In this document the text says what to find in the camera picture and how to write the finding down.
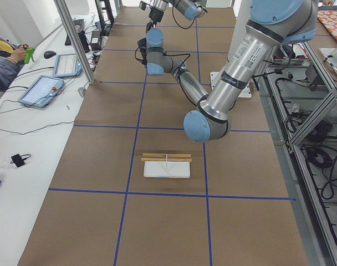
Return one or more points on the blue teach pendant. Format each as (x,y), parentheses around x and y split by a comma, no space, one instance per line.
(41,92)
(67,66)

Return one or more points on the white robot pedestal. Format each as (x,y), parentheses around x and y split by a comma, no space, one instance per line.
(237,38)

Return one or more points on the small black device with strap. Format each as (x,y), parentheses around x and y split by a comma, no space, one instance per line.
(19,160)

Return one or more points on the white wooden towel rack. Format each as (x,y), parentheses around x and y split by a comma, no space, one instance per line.
(157,165)

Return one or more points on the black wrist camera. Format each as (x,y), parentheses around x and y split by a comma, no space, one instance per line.
(141,47)

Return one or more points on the near blue teach pendant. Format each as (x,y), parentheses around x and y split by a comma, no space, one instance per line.
(41,92)

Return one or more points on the seated person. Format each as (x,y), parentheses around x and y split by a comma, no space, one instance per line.
(11,61)

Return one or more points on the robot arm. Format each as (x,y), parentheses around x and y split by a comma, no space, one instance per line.
(189,9)
(268,25)

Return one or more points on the aluminium frame post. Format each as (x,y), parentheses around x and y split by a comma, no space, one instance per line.
(74,38)

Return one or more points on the aluminium side frame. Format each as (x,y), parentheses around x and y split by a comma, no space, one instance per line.
(300,103)

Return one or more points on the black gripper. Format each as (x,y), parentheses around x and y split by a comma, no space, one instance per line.
(154,16)

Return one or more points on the black computer mouse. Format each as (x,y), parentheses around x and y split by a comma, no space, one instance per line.
(48,54)

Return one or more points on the black power adapter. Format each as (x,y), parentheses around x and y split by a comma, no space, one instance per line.
(96,40)

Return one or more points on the far blue teach pendant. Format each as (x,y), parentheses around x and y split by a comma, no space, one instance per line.
(67,66)

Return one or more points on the orange patterned cloth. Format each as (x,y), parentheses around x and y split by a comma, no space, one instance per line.
(329,20)

